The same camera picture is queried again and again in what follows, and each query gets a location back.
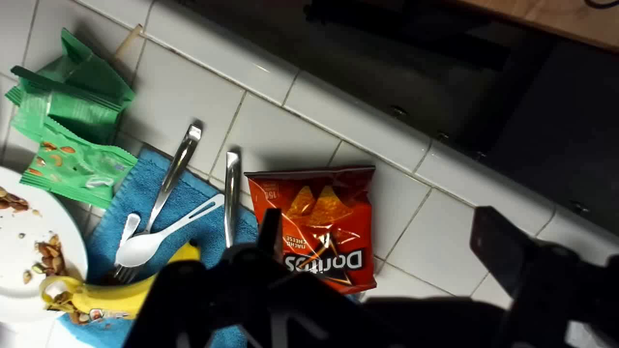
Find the wooden board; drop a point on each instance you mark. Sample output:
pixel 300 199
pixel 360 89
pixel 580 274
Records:
pixel 553 19

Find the red Doritos chip bag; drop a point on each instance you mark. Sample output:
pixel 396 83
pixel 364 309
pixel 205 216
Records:
pixel 321 212

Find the white plastic spoon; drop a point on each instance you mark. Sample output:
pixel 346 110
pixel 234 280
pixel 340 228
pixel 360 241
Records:
pixel 137 247

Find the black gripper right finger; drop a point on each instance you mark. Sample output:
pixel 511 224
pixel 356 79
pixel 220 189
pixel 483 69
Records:
pixel 561 296

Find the yellow banana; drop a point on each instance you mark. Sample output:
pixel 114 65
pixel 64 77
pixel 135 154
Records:
pixel 116 299

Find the white plate with crumbs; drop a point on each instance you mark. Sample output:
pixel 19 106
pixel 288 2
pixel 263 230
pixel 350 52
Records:
pixel 25 224

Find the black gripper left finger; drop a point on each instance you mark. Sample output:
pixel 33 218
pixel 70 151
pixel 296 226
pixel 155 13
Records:
pixel 213 301

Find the blue towel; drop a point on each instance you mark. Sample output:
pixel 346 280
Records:
pixel 137 195

